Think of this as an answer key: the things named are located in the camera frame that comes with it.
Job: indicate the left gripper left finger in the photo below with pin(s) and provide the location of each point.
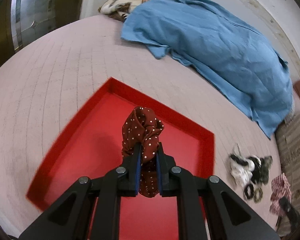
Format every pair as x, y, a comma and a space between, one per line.
90, 208

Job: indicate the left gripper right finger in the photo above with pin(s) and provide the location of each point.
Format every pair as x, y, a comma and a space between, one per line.
208, 208

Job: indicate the red white striped scrunchie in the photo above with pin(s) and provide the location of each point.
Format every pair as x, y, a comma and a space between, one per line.
280, 187

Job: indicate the black white hair clip bundle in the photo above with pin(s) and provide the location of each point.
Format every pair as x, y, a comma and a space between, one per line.
242, 168

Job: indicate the grey velvet scrunchie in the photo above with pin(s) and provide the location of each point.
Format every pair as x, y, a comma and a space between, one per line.
262, 173

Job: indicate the dark red polka-dot scrunchie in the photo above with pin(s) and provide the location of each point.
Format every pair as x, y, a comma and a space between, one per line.
142, 126

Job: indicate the red tray box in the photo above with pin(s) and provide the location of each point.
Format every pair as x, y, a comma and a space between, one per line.
91, 144

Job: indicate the striped beige pillow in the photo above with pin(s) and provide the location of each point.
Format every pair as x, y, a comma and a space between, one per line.
288, 144

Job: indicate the pink quilted bedspread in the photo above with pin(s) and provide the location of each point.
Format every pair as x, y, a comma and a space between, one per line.
46, 83

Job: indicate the blue cloth sheet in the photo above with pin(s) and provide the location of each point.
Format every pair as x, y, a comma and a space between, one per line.
229, 53

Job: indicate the wooden glass door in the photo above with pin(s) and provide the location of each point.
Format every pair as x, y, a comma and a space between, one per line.
24, 21

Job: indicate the white brown patterned cloth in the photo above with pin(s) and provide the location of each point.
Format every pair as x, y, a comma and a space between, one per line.
119, 9

